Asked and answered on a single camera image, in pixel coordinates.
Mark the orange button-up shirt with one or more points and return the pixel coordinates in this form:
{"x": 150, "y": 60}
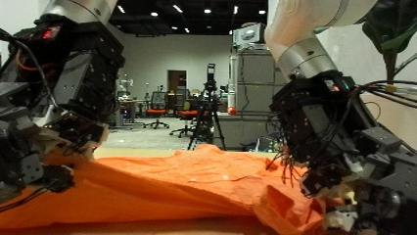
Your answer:
{"x": 173, "y": 189}

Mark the grey workbench desk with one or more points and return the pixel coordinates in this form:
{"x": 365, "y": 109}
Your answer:
{"x": 130, "y": 102}

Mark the orange office chair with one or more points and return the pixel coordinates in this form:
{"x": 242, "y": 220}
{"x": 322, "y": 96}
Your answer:
{"x": 188, "y": 114}
{"x": 156, "y": 112}

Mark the low grey cabinet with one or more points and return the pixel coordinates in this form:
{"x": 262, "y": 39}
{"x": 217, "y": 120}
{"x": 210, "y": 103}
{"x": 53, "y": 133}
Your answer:
{"x": 242, "y": 130}

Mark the brown door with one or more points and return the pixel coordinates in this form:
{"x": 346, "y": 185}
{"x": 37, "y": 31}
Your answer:
{"x": 176, "y": 81}

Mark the tall grey drawer cabinet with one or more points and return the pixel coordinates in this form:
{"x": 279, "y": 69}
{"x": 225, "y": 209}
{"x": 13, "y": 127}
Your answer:
{"x": 256, "y": 81}

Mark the red ball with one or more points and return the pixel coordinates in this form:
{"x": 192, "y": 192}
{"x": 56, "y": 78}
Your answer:
{"x": 232, "y": 111}

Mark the long ceiling light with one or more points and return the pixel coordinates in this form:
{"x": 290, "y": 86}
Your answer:
{"x": 234, "y": 9}
{"x": 177, "y": 9}

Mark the green potted plant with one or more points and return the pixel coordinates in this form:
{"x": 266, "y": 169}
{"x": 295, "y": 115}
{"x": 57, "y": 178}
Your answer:
{"x": 390, "y": 29}

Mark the grey box device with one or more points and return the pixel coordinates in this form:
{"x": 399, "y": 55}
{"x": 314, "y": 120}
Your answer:
{"x": 249, "y": 36}

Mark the black camera tripod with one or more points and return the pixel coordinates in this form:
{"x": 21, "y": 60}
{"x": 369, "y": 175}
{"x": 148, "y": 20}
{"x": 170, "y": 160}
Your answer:
{"x": 209, "y": 84}

